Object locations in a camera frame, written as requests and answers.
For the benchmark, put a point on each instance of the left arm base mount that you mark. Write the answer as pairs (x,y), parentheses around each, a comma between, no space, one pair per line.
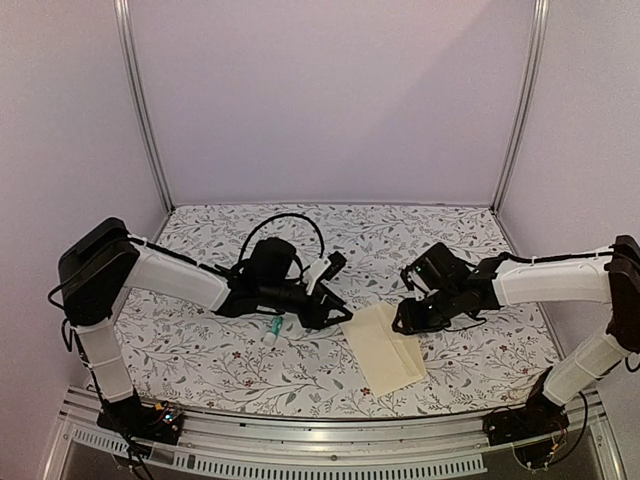
(162,422)

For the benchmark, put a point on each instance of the front aluminium rail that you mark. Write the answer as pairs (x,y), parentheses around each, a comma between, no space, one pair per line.
(226,445)

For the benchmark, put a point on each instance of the floral patterned table mat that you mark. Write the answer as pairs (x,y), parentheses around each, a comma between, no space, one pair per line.
(176,351)

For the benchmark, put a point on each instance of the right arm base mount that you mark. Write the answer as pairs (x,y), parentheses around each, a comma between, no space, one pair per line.
(538,416)

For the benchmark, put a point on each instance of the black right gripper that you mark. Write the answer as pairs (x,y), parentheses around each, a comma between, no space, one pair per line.
(410,321)

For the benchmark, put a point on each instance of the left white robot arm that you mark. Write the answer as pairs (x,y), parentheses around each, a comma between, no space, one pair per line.
(109,259)

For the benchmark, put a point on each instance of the aluminium frame post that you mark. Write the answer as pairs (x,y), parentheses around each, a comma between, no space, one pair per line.
(133,72)
(525,99)

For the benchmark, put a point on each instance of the right aluminium frame post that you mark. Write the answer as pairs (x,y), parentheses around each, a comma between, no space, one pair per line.
(525,99)

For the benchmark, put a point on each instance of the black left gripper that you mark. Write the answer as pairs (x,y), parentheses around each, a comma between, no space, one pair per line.
(311,321)

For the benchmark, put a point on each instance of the left aluminium frame post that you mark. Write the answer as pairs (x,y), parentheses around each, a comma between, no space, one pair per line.
(133,72)

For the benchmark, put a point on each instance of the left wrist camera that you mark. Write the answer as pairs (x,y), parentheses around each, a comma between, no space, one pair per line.
(324,268)

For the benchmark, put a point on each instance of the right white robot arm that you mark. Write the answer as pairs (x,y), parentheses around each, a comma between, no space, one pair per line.
(566,284)

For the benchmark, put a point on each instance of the cream envelope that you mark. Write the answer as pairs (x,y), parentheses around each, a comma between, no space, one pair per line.
(389,361)

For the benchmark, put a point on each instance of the green white glue stick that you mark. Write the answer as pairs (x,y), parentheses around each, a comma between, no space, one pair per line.
(273,332)

